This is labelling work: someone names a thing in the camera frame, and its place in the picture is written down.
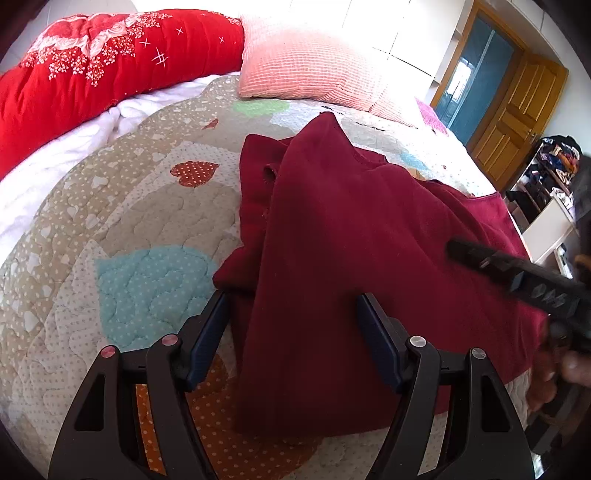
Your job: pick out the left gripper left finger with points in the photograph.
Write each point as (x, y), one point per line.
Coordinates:
(101, 436)

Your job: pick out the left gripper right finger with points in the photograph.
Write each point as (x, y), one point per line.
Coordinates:
(455, 418)

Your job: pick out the dark red sweater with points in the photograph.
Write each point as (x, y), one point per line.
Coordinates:
(323, 222)

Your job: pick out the clothes rack with clothes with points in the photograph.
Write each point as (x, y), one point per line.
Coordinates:
(548, 175)

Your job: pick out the person right hand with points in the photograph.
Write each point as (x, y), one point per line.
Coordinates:
(547, 365)

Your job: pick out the white shelf unit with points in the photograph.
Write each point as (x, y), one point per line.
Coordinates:
(552, 239)

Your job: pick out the wooden door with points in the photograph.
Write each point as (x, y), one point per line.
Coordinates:
(504, 139)

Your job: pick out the heart patterned quilt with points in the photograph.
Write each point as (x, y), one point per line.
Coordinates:
(52, 324)

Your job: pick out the magenta blanket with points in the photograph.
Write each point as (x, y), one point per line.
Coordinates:
(430, 118)

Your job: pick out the white bed sheet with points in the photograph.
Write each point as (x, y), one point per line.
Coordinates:
(155, 176)

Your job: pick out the white glossy wardrobe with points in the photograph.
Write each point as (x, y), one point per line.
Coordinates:
(404, 40)

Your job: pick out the red floral bolster pillow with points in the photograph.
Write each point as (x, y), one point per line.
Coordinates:
(82, 65)

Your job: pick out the pink waffle pillow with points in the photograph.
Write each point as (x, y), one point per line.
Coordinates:
(285, 62)

